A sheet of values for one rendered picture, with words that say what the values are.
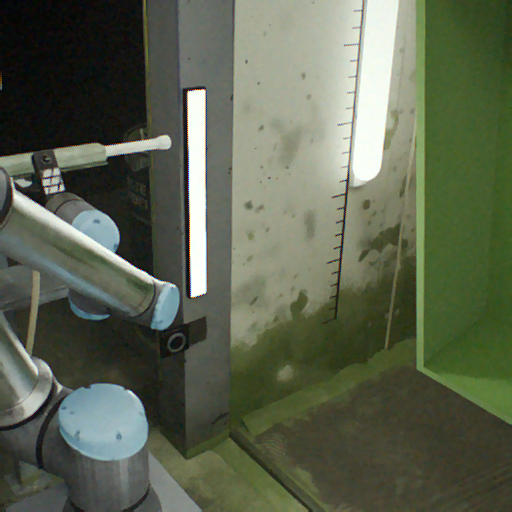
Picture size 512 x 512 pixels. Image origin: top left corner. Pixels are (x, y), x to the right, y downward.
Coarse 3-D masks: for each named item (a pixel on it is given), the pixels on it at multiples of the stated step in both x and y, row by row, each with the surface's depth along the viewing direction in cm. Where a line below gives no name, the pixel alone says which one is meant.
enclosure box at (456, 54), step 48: (432, 0) 154; (480, 0) 166; (432, 48) 160; (480, 48) 173; (432, 96) 167; (480, 96) 180; (432, 144) 174; (480, 144) 188; (432, 192) 182; (480, 192) 197; (432, 240) 190; (480, 240) 207; (432, 288) 199; (480, 288) 219; (432, 336) 210; (480, 336) 219; (480, 384) 202
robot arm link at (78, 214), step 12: (60, 204) 136; (72, 204) 134; (84, 204) 135; (60, 216) 133; (72, 216) 131; (84, 216) 129; (96, 216) 129; (84, 228) 128; (96, 228) 129; (108, 228) 130; (96, 240) 130; (108, 240) 131
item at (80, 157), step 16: (96, 144) 162; (128, 144) 166; (144, 144) 168; (160, 144) 171; (0, 160) 148; (16, 160) 150; (64, 160) 156; (80, 160) 158; (96, 160) 161; (16, 176) 151
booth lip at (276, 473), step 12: (240, 444) 242; (252, 456) 237; (264, 456) 235; (264, 468) 232; (276, 468) 230; (276, 480) 228; (288, 480) 225; (288, 492) 224; (300, 492) 220; (312, 504) 216
